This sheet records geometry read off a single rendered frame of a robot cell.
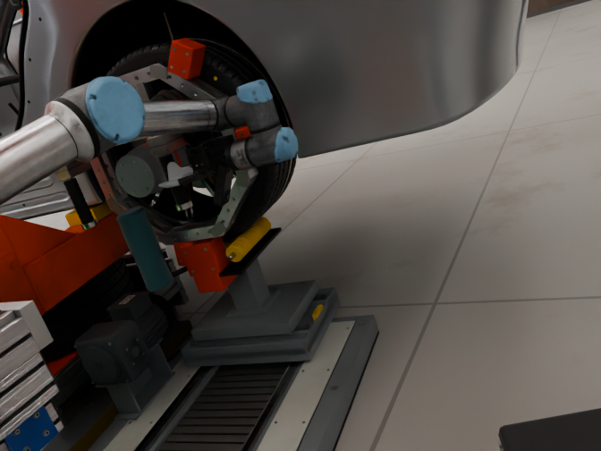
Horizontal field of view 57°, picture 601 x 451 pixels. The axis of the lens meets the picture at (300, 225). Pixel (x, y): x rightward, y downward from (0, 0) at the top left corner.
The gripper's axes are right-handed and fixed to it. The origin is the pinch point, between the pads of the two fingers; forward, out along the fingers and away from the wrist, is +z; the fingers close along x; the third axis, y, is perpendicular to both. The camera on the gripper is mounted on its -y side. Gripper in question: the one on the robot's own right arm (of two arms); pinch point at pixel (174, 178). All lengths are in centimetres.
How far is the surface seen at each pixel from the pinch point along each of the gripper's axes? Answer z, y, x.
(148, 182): 13.4, -0.4, -5.9
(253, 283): 12, -50, -37
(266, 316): 8, -61, -31
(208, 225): 9.8, -21.1, -20.6
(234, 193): -3.2, -12.5, -20.4
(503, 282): -66, -83, -80
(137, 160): 14.1, 6.1, -5.9
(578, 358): -87, -83, -30
